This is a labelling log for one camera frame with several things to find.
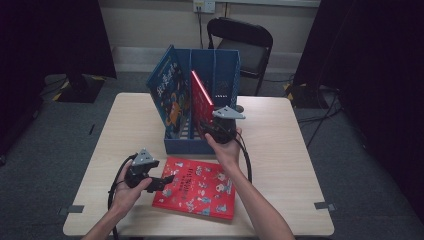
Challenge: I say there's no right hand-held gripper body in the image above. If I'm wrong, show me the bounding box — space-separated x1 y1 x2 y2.
208 105 247 145

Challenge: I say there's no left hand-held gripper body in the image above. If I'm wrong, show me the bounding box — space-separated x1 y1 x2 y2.
124 148 160 189

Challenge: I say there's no red picture book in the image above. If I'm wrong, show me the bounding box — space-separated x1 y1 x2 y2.
190 69 216 140
152 156 236 221

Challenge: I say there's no blue cartoon picture book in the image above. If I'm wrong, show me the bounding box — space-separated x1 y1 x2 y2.
146 44 192 140

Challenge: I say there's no blue plastic file rack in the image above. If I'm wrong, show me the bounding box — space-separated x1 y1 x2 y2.
162 48 242 156

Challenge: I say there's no person's right hand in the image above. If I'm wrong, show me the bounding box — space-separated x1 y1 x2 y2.
204 129 243 171

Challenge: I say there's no person's left hand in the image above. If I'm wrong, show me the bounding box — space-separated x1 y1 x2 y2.
111 163 154 218

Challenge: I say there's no grey tape strip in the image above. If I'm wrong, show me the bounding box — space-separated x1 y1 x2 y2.
313 201 337 212
58 204 85 216

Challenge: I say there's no black stand base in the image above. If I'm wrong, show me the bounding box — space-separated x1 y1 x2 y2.
283 83 329 109
53 73 106 104

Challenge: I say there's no black folding chair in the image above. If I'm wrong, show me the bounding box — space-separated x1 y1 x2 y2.
206 17 274 97

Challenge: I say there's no black curtain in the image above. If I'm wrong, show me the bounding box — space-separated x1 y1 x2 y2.
0 0 118 158
293 0 424 214

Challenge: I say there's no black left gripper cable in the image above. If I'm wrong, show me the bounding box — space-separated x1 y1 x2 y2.
106 152 139 240

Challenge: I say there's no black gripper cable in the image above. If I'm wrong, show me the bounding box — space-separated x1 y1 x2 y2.
106 152 139 240
233 128 254 185

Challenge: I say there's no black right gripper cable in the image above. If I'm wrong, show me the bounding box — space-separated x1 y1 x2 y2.
233 128 254 185

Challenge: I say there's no black floor cable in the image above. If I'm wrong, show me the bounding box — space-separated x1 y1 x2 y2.
296 89 344 149

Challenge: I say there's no black wall socket cable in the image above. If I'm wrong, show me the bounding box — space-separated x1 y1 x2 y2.
197 6 205 50

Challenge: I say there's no white wall socket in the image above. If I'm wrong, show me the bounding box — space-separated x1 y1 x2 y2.
193 0 216 14

